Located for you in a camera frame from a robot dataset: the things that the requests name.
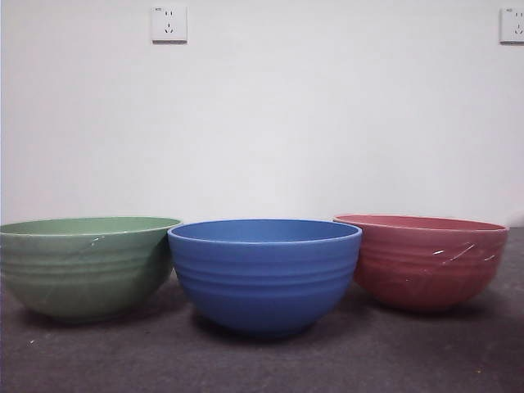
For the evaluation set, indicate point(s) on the red ribbed bowl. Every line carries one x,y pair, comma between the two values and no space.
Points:
430,270

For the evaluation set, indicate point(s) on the white wall socket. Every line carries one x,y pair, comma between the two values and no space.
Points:
170,24
513,25

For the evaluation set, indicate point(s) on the green ribbed bowl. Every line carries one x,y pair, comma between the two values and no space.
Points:
82,274

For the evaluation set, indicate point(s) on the blue ribbed bowl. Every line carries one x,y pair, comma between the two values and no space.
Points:
266,286

